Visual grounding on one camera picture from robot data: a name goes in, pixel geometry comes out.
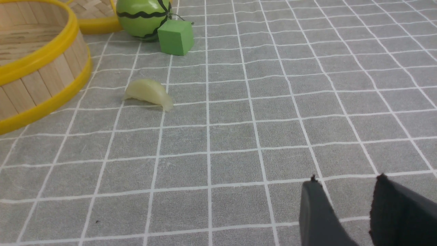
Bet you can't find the grey checked tablecloth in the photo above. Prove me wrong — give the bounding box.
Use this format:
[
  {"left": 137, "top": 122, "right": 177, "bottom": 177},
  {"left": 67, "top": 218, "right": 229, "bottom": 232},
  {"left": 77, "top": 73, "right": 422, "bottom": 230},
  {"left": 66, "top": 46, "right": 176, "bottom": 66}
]
[{"left": 1, "top": 0, "right": 437, "bottom": 246}]

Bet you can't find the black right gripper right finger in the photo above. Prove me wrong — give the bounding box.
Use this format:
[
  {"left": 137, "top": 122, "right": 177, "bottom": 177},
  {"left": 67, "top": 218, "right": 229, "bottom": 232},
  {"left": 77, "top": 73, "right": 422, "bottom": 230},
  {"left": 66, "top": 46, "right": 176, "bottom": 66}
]
[{"left": 369, "top": 174, "right": 437, "bottom": 246}]

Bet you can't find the green cube block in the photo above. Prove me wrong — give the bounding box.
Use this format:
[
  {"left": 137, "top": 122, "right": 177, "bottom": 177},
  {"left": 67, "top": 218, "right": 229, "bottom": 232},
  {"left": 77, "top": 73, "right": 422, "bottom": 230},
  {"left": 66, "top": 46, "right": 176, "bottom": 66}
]
[{"left": 157, "top": 19, "right": 195, "bottom": 56}]

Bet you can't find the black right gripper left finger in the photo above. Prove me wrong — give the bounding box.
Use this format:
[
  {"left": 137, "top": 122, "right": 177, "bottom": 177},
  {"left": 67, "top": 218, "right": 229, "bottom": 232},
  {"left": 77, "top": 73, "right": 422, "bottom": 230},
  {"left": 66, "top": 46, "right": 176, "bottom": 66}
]
[{"left": 299, "top": 175, "right": 357, "bottom": 246}]

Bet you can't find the green toy watermelon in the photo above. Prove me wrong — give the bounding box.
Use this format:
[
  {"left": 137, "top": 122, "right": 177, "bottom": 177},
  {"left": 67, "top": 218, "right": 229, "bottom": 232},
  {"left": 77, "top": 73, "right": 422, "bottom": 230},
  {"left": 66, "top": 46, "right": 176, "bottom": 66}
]
[{"left": 115, "top": 0, "right": 172, "bottom": 42}]

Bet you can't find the woven bamboo steamer lid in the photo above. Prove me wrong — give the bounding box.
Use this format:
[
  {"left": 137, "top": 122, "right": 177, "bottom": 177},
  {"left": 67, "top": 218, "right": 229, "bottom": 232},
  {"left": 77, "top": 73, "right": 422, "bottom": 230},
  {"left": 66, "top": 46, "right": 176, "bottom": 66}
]
[{"left": 62, "top": 0, "right": 123, "bottom": 35}]

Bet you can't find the bamboo steamer tray yellow rim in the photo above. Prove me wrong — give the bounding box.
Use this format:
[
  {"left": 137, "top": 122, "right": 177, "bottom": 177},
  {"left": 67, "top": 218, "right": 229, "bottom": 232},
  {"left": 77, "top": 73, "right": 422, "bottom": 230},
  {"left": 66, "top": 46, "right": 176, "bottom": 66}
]
[{"left": 1, "top": 0, "right": 93, "bottom": 134}]

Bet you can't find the pale yellow-green dumpling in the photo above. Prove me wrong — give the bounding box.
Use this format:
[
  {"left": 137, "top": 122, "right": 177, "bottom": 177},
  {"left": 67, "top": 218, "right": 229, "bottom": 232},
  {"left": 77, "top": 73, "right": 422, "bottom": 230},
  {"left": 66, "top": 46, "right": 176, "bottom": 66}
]
[{"left": 122, "top": 79, "right": 174, "bottom": 112}]

